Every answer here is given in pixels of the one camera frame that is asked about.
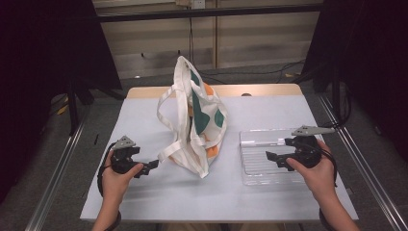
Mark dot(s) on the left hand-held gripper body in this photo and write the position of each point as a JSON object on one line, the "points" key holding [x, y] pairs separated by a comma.
{"points": [[123, 159]]}

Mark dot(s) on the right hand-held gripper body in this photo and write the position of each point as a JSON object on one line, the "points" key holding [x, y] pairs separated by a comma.
{"points": [[306, 150]]}

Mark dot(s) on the white tote bag green orange shapes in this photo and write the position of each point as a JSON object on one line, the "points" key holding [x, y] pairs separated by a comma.
{"points": [[183, 128]]}

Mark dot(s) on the person's left hand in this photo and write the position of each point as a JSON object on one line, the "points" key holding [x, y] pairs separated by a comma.
{"points": [[115, 186]]}

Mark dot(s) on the person's right hand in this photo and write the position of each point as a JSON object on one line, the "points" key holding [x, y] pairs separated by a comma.
{"points": [[320, 179]]}

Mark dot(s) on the clear plastic tray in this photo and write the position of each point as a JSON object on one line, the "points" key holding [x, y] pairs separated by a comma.
{"points": [[256, 160]]}

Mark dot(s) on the light grey table mat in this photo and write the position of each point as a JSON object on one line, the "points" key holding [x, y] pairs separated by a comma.
{"points": [[144, 199]]}

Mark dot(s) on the small black floor object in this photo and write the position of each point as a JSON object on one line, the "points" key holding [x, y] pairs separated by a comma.
{"points": [[96, 138]]}

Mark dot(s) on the black metal stand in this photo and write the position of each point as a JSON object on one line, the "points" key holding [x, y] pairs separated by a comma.
{"points": [[73, 106]]}

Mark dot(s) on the black curtain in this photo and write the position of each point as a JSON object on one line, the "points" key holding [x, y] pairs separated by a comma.
{"points": [[38, 64], [369, 64]]}

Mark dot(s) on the black horizontal bar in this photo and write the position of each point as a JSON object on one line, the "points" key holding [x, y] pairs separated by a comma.
{"points": [[224, 12]]}

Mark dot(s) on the metal floor rail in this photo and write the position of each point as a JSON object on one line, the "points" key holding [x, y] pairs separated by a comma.
{"points": [[54, 179], [369, 173]]}

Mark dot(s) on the white wall outlet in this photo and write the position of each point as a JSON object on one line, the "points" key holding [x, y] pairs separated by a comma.
{"points": [[198, 4]]}

